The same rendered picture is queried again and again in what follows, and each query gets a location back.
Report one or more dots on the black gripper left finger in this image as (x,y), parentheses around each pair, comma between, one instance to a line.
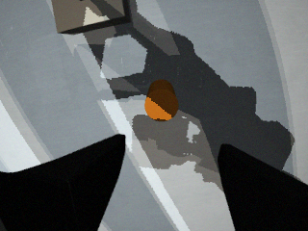
(70,193)

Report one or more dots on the brown cylinder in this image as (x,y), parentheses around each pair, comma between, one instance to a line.
(161,102)

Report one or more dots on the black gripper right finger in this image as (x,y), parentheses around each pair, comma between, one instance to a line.
(261,197)

